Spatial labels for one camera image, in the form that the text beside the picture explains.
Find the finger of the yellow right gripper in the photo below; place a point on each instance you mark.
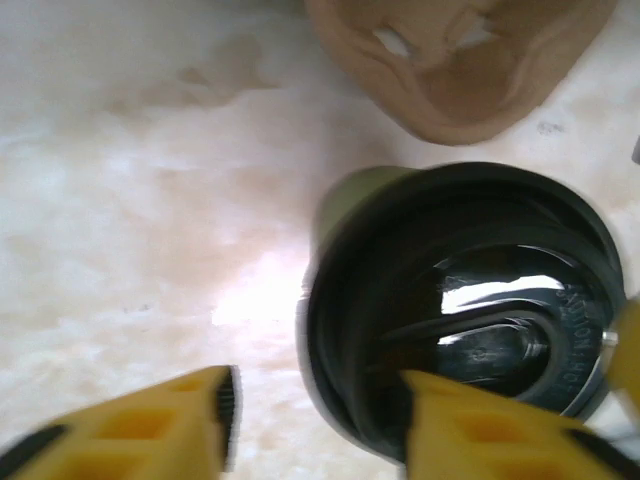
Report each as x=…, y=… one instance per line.
x=627, y=350

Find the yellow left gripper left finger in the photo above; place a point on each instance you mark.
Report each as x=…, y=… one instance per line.
x=125, y=435

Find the green coffee cup black lid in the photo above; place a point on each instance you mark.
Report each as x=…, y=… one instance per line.
x=450, y=225

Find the tomato print paper bag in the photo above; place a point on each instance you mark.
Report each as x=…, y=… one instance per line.
x=450, y=100

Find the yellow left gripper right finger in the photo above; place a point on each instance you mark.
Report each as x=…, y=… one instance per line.
x=490, y=440

